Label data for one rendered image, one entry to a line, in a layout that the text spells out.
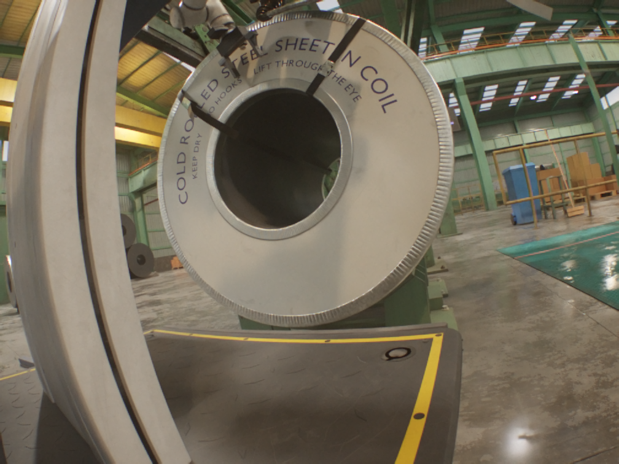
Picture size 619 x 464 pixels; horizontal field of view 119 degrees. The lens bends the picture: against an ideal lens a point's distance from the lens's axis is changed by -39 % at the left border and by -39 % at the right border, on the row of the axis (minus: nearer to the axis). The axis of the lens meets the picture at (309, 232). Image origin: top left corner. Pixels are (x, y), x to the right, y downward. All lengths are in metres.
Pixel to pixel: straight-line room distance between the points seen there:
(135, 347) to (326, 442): 0.15
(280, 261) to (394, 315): 0.47
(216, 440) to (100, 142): 0.25
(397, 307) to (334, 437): 0.91
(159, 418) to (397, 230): 0.78
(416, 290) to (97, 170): 1.03
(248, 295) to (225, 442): 0.87
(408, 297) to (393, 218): 0.35
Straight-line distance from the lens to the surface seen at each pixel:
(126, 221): 13.90
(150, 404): 0.23
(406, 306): 1.12
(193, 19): 1.18
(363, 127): 0.93
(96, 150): 0.22
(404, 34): 2.18
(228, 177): 1.23
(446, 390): 0.28
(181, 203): 1.27
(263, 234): 1.02
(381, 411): 0.27
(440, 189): 0.88
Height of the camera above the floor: 0.48
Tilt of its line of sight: 1 degrees up
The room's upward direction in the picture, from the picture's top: 11 degrees counter-clockwise
